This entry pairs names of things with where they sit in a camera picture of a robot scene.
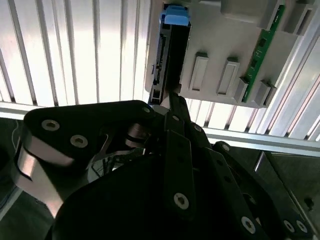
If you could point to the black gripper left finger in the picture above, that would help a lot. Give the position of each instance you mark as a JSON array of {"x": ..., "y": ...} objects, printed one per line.
[{"x": 75, "y": 120}]

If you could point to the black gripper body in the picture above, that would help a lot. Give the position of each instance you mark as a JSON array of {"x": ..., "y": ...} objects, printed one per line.
[{"x": 120, "y": 205}]

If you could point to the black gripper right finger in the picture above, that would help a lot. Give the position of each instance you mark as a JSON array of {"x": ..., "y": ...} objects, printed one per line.
[{"x": 225, "y": 170}]

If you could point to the hard disk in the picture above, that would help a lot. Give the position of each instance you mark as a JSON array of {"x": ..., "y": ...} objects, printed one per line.
[{"x": 178, "y": 55}]

